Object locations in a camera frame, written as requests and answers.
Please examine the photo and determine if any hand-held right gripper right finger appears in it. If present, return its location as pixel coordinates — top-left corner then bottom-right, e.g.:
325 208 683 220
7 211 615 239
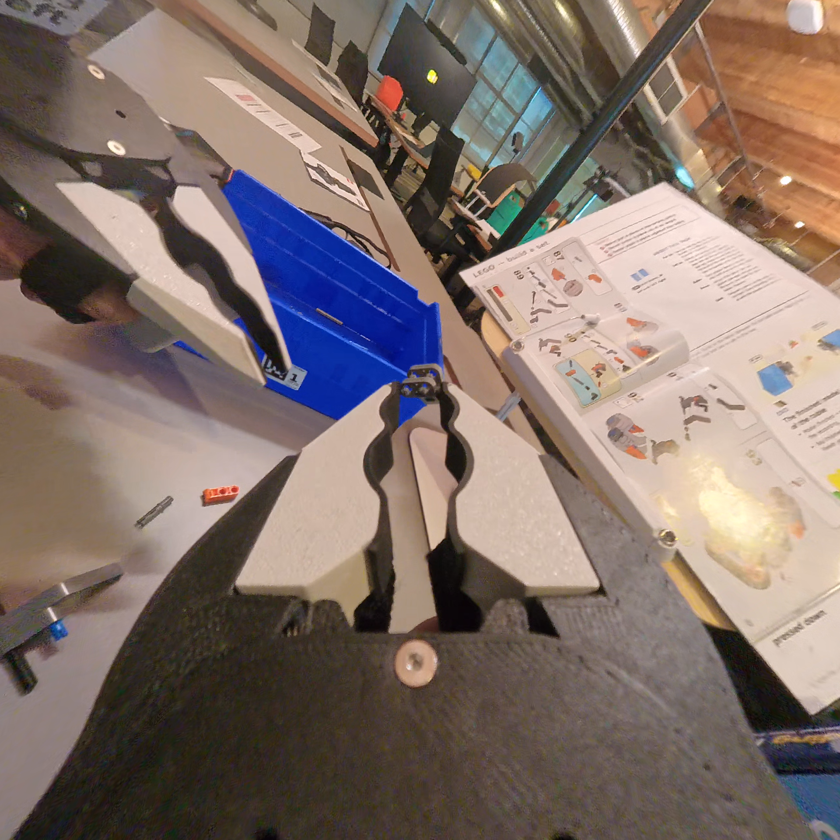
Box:
427 382 601 634

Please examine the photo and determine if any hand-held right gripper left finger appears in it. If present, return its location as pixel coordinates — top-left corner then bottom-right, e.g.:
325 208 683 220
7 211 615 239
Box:
234 382 401 634

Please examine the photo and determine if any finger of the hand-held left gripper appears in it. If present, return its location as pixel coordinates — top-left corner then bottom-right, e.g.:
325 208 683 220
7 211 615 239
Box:
56 184 266 386
171 185 291 375

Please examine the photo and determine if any blue plastic bin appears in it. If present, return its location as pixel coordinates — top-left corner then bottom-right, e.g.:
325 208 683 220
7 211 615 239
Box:
172 169 444 421

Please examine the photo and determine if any dark grey toy connector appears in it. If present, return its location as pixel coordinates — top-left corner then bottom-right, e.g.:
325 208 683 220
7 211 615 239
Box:
397 364 442 403

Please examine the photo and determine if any grey bent toy beam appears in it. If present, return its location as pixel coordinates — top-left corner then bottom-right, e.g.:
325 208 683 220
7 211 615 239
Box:
0 563 124 657

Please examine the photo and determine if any black toy axle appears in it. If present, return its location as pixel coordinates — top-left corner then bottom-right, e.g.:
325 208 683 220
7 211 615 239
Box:
3 650 39 695

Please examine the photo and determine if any person's left hand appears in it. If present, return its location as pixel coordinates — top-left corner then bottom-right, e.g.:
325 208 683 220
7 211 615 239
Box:
0 222 140 326

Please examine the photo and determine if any white stand base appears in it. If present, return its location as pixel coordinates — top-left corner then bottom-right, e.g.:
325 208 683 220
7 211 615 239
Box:
407 308 736 631

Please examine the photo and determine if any paper sheet with dark figure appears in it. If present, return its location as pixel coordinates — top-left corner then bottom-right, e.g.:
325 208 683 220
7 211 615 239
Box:
302 151 371 211

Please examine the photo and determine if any red printed paper sheet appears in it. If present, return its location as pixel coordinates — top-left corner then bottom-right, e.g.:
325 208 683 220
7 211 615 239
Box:
205 77 322 153

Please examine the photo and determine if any black square pad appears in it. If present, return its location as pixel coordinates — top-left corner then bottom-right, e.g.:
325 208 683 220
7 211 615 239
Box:
346 157 385 200

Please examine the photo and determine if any dark grey toy pin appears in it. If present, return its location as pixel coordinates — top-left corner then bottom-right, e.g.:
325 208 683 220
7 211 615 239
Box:
134 495 175 530

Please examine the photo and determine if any wooden edged desk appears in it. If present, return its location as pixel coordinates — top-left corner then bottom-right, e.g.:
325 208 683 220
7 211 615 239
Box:
154 0 382 148

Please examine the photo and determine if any instruction booklet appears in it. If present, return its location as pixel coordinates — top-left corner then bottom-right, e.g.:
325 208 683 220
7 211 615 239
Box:
459 182 840 713

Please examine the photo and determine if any small black office chair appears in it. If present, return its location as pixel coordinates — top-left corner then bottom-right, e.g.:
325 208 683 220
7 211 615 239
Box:
335 41 370 106
305 3 337 67

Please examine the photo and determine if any tall black office chair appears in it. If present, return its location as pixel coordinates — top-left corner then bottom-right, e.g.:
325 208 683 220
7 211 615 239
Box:
403 125 467 260

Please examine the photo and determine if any black computer monitor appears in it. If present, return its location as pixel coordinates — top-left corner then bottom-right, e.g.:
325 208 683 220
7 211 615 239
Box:
377 3 478 129

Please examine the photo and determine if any green bag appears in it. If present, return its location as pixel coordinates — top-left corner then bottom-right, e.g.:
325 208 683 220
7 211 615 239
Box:
489 190 552 247

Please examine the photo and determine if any black vertical pole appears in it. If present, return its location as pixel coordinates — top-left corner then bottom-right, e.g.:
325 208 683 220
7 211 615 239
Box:
489 0 713 257

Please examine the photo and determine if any black cable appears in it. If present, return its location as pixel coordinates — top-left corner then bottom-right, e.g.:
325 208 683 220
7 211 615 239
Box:
298 206 395 271

